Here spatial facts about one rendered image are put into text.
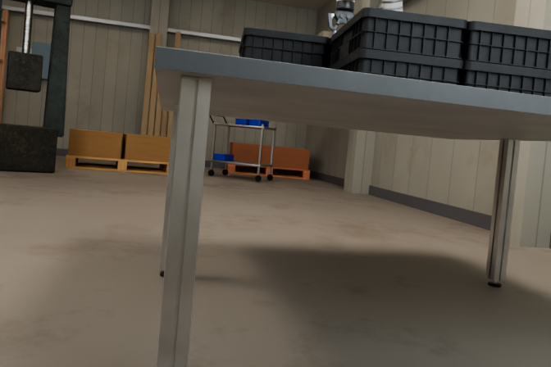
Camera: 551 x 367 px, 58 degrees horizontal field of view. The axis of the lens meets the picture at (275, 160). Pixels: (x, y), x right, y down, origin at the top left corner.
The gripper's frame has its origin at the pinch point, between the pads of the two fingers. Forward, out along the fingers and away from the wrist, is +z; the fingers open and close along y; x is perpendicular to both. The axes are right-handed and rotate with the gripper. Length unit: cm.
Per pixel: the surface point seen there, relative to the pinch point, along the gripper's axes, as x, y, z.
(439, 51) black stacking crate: 70, -12, 16
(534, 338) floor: 56, -59, 100
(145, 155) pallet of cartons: -472, 140, 78
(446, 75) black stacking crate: 70, -14, 23
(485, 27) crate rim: 71, -23, 9
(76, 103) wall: -710, 298, 9
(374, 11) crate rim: 71, 8, 8
